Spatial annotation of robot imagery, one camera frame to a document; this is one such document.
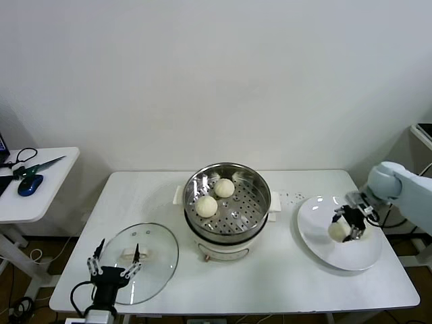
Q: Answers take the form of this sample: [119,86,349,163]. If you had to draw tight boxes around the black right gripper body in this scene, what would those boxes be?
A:
[340,204,368,233]

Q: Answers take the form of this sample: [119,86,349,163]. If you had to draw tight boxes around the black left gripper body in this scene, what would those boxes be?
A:
[90,265,127,307]

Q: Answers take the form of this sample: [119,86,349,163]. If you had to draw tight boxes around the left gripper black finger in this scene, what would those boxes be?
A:
[86,238,106,276]
[121,242,142,279]

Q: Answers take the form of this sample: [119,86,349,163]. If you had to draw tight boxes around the round glass pot lid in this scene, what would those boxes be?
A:
[100,221,180,306]

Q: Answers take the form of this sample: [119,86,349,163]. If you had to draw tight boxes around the blue computer mouse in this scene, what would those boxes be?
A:
[17,174,45,197]

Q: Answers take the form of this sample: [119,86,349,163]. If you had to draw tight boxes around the round white plate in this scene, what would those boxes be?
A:
[296,195,384,271]

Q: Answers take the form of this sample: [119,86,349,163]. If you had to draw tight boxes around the white side table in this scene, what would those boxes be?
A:
[0,146,82,298]

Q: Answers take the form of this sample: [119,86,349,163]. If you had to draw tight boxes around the black laptop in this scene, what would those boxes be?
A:
[0,130,16,200]

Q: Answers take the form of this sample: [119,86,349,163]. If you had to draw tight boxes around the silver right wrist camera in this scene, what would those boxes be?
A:
[346,190,378,219]

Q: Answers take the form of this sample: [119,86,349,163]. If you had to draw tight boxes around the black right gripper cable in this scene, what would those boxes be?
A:
[367,202,392,227]

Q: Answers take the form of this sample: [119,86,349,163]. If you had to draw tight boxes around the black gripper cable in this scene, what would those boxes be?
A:
[367,202,392,227]
[70,280,97,317]

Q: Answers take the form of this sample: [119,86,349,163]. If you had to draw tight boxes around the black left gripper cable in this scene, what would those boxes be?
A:
[70,280,97,317]

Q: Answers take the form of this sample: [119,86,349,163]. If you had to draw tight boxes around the white floor cable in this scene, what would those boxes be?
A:
[29,236,74,264]

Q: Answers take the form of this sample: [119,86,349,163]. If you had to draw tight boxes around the black floor cable bundle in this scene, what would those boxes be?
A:
[8,296,34,319]

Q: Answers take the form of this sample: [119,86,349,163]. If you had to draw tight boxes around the green handled scissors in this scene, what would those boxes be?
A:
[13,155,68,178]

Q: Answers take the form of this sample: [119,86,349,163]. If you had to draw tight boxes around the thin black looped cable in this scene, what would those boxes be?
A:
[3,147,38,169]

